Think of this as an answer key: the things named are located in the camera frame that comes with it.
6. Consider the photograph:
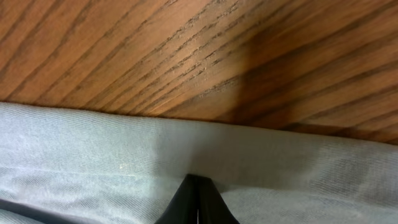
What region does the light blue printed t-shirt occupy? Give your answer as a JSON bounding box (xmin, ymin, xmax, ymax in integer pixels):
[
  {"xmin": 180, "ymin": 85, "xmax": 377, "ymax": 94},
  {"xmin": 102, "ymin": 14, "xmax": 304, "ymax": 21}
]
[{"xmin": 1, "ymin": 103, "xmax": 397, "ymax": 223}]

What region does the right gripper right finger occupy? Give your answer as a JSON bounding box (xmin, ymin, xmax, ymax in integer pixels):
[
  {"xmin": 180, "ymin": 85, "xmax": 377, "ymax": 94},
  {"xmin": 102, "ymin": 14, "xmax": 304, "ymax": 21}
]
[{"xmin": 197, "ymin": 176, "xmax": 239, "ymax": 224}]

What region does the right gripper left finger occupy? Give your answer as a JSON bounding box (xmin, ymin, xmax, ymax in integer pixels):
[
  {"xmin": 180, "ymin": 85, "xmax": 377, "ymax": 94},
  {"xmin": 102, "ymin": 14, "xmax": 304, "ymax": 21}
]
[{"xmin": 155, "ymin": 174, "xmax": 198, "ymax": 224}]

